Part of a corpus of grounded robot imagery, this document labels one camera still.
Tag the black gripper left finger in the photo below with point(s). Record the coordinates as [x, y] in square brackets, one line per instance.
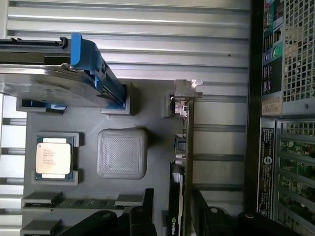
[141, 221]

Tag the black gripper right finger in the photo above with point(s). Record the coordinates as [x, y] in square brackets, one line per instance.
[211, 221]

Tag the black nvidia gpu card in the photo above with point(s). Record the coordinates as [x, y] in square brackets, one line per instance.
[189, 147]

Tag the green ram stick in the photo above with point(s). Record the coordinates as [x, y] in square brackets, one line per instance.
[86, 202]

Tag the grey square printed block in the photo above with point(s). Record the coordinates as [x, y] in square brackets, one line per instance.
[121, 153]

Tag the grey printed parts rack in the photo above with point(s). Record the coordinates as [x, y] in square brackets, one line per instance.
[91, 125]

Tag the silver cpu chip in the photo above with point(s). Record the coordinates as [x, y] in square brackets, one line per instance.
[53, 158]

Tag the hard disk with blue caddy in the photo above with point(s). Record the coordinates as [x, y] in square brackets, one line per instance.
[49, 83]

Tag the open black pc case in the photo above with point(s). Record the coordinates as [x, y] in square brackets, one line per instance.
[295, 73]

